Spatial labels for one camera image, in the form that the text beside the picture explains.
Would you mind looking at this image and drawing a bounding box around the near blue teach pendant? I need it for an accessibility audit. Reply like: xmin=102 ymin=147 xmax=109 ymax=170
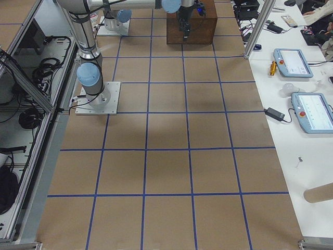
xmin=291 ymin=93 xmax=332 ymax=134

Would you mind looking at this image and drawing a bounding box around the far blue teach pendant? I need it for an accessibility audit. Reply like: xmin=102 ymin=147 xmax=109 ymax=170
xmin=273 ymin=48 xmax=313 ymax=78

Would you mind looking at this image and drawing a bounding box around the cardboard tube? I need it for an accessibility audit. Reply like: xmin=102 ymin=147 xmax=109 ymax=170
xmin=303 ymin=183 xmax=333 ymax=203

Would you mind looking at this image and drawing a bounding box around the black power adapter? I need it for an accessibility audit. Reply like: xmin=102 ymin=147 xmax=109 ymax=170
xmin=264 ymin=107 xmax=285 ymax=121

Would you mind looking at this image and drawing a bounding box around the yellow screwdriver tool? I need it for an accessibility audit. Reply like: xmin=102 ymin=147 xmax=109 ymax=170
xmin=269 ymin=61 xmax=277 ymax=76

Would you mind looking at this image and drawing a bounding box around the white light bulb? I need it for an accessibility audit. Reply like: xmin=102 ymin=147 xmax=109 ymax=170
xmin=280 ymin=83 xmax=300 ymax=97

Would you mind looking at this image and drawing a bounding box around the aluminium frame post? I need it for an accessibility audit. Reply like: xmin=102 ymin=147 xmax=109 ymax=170
xmin=244 ymin=0 xmax=275 ymax=59

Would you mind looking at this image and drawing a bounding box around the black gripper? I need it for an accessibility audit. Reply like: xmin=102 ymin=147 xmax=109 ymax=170
xmin=177 ymin=6 xmax=193 ymax=42

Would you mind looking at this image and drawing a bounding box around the blue teach pendant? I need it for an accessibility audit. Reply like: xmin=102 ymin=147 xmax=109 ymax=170
xmin=291 ymin=93 xmax=332 ymax=134
xmin=273 ymin=48 xmax=313 ymax=78

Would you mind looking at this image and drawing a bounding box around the dark wooden drawer box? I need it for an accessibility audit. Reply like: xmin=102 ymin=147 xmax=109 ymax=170
xmin=166 ymin=1 xmax=217 ymax=45

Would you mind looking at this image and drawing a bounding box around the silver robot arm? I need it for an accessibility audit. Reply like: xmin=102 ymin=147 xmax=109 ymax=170
xmin=103 ymin=9 xmax=132 ymax=31
xmin=57 ymin=1 xmax=200 ymax=109

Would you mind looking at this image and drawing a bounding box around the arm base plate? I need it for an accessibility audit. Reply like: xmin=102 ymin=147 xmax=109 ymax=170
xmin=97 ymin=16 xmax=130 ymax=36
xmin=75 ymin=81 xmax=121 ymax=115

